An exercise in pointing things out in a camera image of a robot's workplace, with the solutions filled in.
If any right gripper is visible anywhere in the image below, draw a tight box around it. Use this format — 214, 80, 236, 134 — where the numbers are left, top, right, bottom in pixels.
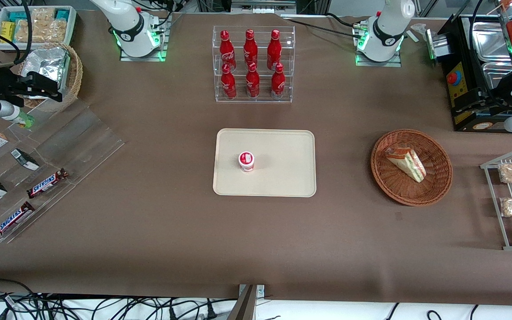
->
0, 66, 64, 103

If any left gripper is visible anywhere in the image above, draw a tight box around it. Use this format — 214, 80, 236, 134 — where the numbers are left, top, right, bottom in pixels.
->
489, 69, 512, 107

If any triangle sandwich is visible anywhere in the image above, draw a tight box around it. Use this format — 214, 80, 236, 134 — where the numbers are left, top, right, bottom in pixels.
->
385, 144, 427, 183

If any light wicker basket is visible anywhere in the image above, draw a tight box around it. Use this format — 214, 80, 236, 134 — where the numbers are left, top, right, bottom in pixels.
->
17, 42, 83, 112

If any brown wicker basket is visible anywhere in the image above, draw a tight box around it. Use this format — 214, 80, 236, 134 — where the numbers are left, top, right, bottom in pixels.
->
370, 129, 453, 207

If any beige plastic tray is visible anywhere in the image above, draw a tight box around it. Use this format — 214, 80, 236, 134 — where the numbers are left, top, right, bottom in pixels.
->
213, 128, 317, 197

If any silver foil bag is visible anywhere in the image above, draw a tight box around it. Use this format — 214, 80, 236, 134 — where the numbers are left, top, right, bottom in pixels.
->
20, 47, 71, 99

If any clear bag of crackers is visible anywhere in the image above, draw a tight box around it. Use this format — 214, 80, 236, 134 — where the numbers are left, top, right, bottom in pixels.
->
32, 19, 68, 44
29, 8, 56, 22

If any black hot food case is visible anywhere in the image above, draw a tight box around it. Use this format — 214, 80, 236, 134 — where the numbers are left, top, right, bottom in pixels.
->
434, 13, 512, 132

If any yellow snack box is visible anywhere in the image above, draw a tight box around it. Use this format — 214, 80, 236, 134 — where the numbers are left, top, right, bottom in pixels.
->
0, 21, 16, 44

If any clear acrylic stepped stand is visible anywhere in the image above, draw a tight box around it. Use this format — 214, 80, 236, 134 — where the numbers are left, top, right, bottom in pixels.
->
0, 99, 125, 244

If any white plastic bin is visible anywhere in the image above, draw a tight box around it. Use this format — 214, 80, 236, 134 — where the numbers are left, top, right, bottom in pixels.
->
0, 6, 77, 51

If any silver metal box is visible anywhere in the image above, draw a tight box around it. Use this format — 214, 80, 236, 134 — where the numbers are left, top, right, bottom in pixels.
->
425, 29, 450, 61

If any snickers chocolate bar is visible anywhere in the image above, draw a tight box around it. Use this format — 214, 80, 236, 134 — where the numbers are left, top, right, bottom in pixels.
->
0, 201, 36, 240
26, 168, 69, 199

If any red cola bottle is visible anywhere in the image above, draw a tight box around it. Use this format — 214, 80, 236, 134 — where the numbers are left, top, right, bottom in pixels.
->
245, 62, 260, 98
219, 30, 236, 72
220, 63, 237, 100
267, 29, 282, 70
271, 63, 286, 99
243, 29, 259, 68

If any brown table cover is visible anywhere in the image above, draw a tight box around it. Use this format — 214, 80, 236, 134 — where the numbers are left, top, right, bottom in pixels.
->
0, 10, 512, 307

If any red white yogurt cup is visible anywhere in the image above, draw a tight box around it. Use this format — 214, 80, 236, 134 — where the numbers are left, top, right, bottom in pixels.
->
238, 152, 256, 172

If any clear acrylic bottle rack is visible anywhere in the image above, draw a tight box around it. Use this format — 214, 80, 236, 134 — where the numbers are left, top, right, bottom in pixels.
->
212, 25, 296, 104

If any grey metal wire rack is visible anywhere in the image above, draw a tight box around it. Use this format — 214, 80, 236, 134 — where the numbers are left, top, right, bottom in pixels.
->
480, 148, 512, 251

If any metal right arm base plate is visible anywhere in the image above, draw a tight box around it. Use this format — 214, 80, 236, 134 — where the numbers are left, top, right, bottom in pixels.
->
120, 13, 168, 62

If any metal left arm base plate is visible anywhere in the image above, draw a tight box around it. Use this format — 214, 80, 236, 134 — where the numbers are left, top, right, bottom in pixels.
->
355, 18, 402, 68

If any black table cable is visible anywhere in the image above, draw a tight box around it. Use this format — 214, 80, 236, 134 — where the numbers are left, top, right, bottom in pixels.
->
283, 12, 368, 37

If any black cable bundle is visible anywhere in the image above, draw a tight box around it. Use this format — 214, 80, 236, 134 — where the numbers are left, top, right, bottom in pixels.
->
0, 278, 239, 320

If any aluminium frame profile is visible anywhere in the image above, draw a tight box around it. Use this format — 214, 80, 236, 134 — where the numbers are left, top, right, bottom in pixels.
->
229, 0, 297, 16

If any metal clamp bracket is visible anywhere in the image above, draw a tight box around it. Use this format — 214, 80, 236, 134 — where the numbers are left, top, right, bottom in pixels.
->
228, 284, 265, 320

